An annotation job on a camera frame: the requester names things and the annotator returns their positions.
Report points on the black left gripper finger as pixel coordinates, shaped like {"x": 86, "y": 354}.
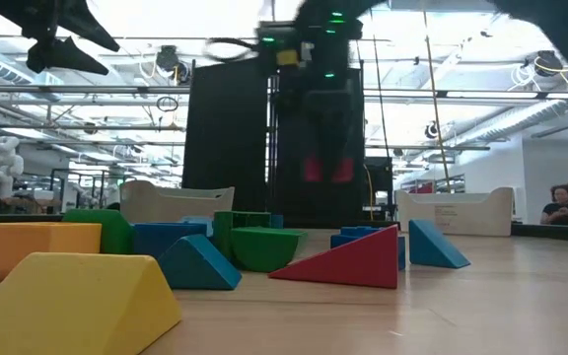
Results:
{"x": 89, "y": 29}
{"x": 62, "y": 55}

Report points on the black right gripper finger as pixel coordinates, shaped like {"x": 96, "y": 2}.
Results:
{"x": 329, "y": 138}

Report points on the blue semicircle block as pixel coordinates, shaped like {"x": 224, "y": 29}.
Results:
{"x": 277, "y": 221}

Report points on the green half-cylinder block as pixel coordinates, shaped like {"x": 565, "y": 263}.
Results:
{"x": 264, "y": 251}

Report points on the red triangular block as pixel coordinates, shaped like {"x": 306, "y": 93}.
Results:
{"x": 358, "y": 266}

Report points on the green hollow studded brick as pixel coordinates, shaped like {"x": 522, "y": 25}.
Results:
{"x": 222, "y": 234}

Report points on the blue wedge block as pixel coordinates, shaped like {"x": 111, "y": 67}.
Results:
{"x": 195, "y": 266}
{"x": 432, "y": 251}

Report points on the blue rectangular block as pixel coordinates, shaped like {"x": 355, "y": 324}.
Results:
{"x": 197, "y": 220}

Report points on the grey plastic bin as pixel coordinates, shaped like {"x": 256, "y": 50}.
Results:
{"x": 165, "y": 204}

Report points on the green rounded-corner block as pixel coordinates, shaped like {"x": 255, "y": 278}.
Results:
{"x": 111, "y": 232}

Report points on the yellow sloped block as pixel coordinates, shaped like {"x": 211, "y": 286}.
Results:
{"x": 67, "y": 305}

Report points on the black folding partition screen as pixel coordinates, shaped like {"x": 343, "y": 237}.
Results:
{"x": 225, "y": 138}

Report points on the white humanoid robot figure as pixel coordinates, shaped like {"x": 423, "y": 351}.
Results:
{"x": 3, "y": 167}

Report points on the white plastic bin with label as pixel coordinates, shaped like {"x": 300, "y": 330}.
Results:
{"x": 476, "y": 212}

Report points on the person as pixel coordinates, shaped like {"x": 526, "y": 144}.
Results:
{"x": 565, "y": 212}

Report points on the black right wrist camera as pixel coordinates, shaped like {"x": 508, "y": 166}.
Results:
{"x": 289, "y": 89}

